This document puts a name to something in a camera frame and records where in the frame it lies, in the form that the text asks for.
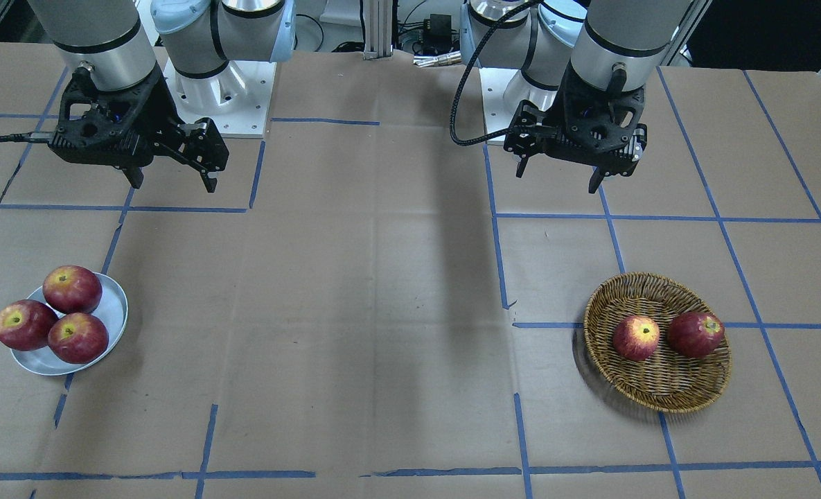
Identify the black power adapter box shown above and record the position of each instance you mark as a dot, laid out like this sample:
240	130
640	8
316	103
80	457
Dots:
436	34

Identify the red apple, plate front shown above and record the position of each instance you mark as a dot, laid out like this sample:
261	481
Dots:
78	338

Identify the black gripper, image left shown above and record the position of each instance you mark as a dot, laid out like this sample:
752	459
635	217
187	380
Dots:
163	105

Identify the dark red apple in basket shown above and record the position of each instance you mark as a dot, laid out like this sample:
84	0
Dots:
695	334

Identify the red apple, plate top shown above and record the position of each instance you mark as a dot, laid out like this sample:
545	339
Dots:
72	289

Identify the brown wicker basket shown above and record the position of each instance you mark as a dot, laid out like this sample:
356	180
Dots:
667	381

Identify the light blue plate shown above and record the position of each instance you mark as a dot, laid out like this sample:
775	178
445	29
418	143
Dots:
113	312

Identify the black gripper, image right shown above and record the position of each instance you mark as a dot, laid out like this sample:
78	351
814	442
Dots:
529	133

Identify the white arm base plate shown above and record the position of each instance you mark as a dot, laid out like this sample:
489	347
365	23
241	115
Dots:
502	90
251	97

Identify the aluminium frame post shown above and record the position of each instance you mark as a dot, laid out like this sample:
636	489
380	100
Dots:
377	19

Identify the red apple, plate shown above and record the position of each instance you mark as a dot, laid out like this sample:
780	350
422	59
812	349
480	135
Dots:
72	289
78	338
25	325

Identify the red yellow streaked apple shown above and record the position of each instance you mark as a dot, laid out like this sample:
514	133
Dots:
636	337

